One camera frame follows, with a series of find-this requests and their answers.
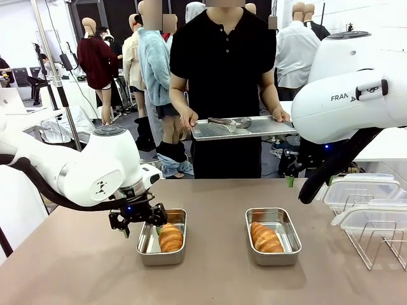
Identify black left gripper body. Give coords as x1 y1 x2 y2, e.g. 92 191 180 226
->
107 196 156 230

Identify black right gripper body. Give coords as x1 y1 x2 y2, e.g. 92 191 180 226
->
284 139 331 169

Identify golden croissant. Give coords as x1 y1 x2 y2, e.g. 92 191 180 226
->
158 222 184 254
250 221 285 254

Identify rectangular stainless steel container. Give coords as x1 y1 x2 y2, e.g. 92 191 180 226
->
245 207 302 267
136 208 188 266

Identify perforated metal tray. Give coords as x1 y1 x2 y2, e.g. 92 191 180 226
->
190 114 298 142

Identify metal tongs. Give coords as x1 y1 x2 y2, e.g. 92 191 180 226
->
208 116 252 133

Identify person's right forearm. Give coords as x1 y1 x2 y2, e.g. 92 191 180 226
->
169 84 191 112

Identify person's left forearm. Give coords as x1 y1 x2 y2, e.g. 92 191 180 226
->
260 83 282 111

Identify person's left hand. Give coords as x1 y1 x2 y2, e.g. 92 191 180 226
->
272 106 292 123

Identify person's right hand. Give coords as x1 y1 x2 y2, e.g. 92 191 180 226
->
179 107 200 131

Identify white side table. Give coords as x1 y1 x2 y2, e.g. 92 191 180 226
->
279 100 407 179

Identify mannequin in white shirt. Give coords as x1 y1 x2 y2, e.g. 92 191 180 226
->
275 1 322 99

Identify white board panel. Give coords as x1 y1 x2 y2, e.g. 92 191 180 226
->
0 165 49 264

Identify person's black shirt torso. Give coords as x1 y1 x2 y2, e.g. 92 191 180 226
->
169 8 277 179

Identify black stand leg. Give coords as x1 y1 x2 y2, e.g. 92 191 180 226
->
0 227 13 258

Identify silver metal stand pole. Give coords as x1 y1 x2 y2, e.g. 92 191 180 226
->
30 0 82 152

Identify mannequin in black jacket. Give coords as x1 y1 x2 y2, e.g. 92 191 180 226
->
303 3 331 41

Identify mannequin in beige jacket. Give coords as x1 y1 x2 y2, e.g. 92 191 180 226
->
121 14 147 118

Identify mannequin in maroon top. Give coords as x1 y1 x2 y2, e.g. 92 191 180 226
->
77 17 120 125

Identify seated person in background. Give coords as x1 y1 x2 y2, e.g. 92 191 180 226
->
27 53 52 107

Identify background person in black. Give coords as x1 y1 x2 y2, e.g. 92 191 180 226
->
0 57 13 88

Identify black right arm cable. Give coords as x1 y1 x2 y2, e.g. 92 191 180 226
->
298 126 392 205

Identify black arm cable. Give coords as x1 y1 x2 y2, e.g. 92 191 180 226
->
0 154 155 212
298 126 392 205

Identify metal wire lid rack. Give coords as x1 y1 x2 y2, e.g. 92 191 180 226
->
330 193 407 271

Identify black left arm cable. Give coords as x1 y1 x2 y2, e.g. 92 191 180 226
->
0 154 155 212

